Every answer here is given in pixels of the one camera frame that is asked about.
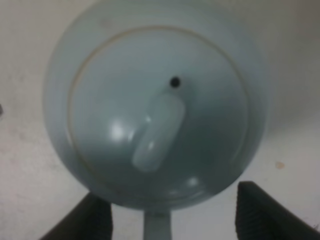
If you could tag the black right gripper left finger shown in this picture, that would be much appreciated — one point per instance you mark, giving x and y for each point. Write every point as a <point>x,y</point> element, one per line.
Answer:
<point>91,219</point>

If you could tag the pale blue porcelain teapot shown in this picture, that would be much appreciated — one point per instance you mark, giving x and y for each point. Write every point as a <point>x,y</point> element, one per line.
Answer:
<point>155,105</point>

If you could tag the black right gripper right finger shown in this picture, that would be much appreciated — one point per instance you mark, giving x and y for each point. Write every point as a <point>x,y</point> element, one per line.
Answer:
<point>260,217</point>

